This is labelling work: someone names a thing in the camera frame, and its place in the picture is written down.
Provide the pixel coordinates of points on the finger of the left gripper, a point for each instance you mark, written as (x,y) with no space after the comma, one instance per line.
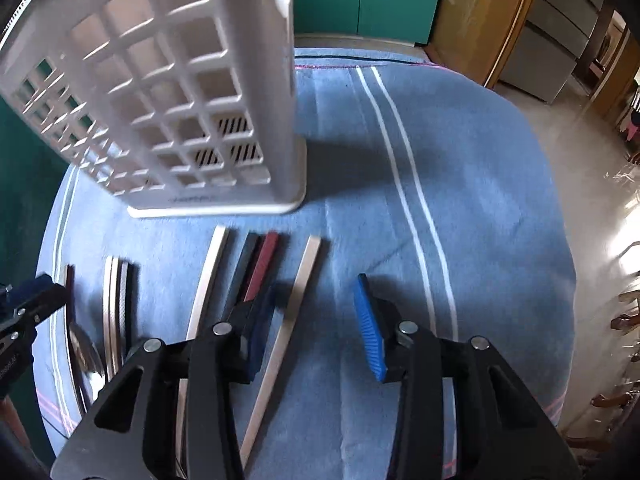
(23,308)

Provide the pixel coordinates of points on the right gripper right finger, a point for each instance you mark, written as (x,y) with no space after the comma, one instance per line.
(458,396)

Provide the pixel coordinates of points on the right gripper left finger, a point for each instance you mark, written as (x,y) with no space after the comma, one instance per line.
(130,431)

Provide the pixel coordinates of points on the spoon with yellow handle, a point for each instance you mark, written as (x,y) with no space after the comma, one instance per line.
(86,366)

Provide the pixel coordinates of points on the dark red chopstick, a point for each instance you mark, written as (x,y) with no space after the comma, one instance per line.
(261,265)

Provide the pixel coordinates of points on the black patterned chopstick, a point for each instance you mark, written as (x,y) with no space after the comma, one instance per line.
(124,307)

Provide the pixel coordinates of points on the beige white chopstick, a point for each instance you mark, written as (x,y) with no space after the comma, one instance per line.
(201,299)

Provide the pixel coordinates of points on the blue striped tablecloth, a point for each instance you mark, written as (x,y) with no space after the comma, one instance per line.
(433,186)

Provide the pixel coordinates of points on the white plastic utensil basket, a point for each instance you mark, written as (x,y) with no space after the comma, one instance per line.
(175,107)

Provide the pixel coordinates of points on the grey refrigerator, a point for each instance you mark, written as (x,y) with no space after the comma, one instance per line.
(554,37)

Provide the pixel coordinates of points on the wooden sliding door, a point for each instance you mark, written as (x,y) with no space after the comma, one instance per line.
(476,37)

